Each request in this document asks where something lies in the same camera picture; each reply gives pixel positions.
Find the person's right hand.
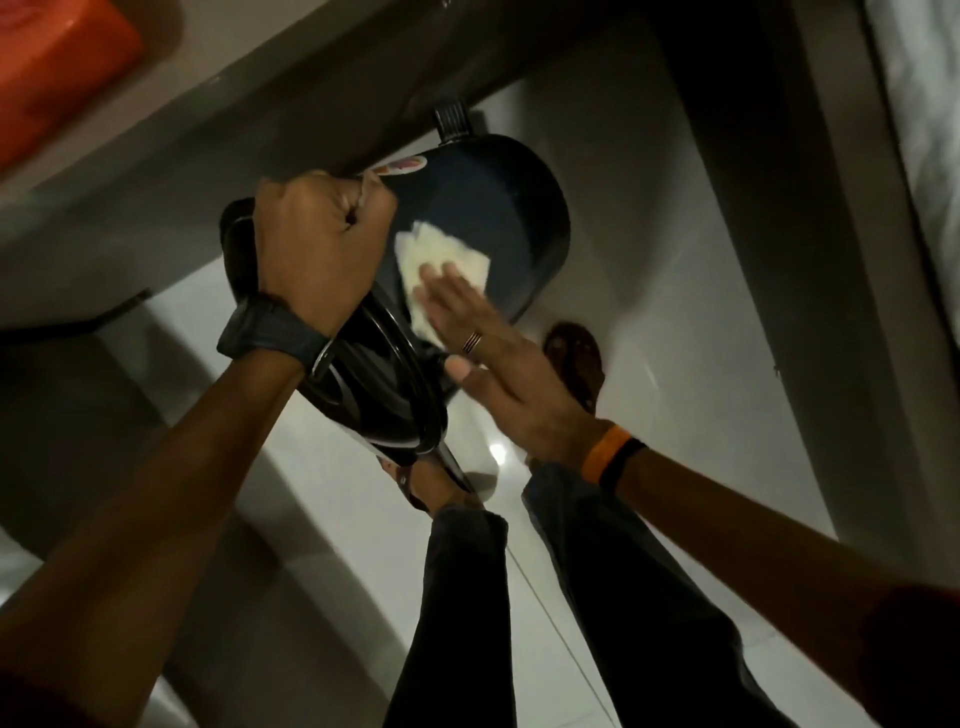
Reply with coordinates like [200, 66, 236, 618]
[412, 261, 614, 474]

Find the person's left hand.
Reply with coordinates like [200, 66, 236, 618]
[252, 170, 399, 340]

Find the white wiping cloth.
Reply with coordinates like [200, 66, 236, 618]
[394, 220, 493, 351]

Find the person's left forearm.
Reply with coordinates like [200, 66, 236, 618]
[0, 346, 310, 728]

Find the person's right forearm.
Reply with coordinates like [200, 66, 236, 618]
[613, 442, 960, 728]

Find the brown sandal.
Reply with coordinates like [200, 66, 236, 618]
[378, 456, 483, 516]
[542, 321, 606, 418]

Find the black wristwatch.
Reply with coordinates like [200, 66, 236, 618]
[216, 293, 336, 378]

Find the orange wristband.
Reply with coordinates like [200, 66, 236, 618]
[580, 423, 632, 486]

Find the black wristband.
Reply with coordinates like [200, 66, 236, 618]
[599, 438, 648, 497]

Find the person's left leg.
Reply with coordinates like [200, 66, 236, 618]
[382, 505, 519, 728]

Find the person's leg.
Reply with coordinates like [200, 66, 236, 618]
[382, 505, 519, 728]
[522, 463, 798, 728]

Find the person's right leg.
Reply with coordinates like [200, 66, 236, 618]
[522, 463, 798, 728]

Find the orange plastic container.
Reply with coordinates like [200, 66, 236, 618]
[0, 0, 145, 172]

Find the grey table leg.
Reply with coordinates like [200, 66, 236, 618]
[651, 0, 960, 588]

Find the white fabric sheet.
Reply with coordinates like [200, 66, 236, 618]
[864, 0, 960, 342]

